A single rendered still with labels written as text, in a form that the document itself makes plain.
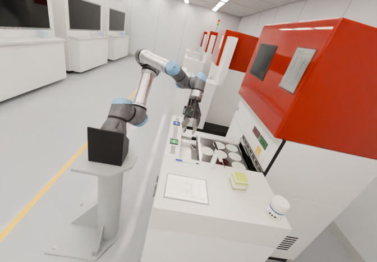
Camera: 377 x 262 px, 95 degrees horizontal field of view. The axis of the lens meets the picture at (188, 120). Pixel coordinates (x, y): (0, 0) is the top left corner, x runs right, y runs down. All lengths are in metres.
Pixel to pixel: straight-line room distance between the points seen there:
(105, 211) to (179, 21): 8.28
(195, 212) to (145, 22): 8.76
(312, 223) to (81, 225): 1.84
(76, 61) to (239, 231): 5.08
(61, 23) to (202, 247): 5.06
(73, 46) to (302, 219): 5.27
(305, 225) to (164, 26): 8.51
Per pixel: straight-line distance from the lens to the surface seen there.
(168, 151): 1.08
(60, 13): 5.27
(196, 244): 1.02
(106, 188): 1.32
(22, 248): 1.95
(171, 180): 0.90
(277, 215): 0.96
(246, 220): 0.91
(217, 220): 0.87
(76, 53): 5.31
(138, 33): 9.24
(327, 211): 1.71
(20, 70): 3.96
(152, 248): 1.06
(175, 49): 8.98
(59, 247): 1.85
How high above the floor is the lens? 1.62
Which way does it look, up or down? 26 degrees down
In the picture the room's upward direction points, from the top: 15 degrees clockwise
